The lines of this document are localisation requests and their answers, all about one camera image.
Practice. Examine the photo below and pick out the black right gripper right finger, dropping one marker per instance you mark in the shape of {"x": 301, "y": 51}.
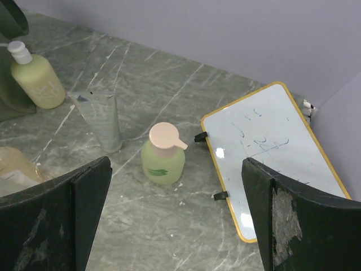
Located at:
{"x": 297, "y": 226}

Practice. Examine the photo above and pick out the green bottle pink pump cap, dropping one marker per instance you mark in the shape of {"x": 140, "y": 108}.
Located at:
{"x": 162, "y": 155}

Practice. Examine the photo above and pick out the green canvas bag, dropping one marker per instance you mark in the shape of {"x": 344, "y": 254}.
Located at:
{"x": 14, "y": 100}

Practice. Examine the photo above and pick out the yellow-green lotion bottle white cap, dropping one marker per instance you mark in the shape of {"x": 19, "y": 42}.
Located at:
{"x": 36, "y": 77}

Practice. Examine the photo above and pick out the yellow framed whiteboard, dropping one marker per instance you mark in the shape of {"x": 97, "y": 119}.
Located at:
{"x": 266, "y": 125}

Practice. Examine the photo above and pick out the grey squeeze tube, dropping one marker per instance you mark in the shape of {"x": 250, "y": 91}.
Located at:
{"x": 99, "y": 110}

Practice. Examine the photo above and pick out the amber bottle white cap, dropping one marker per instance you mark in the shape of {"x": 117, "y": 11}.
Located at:
{"x": 18, "y": 172}

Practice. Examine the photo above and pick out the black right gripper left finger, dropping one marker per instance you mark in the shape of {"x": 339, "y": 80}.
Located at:
{"x": 52, "y": 226}

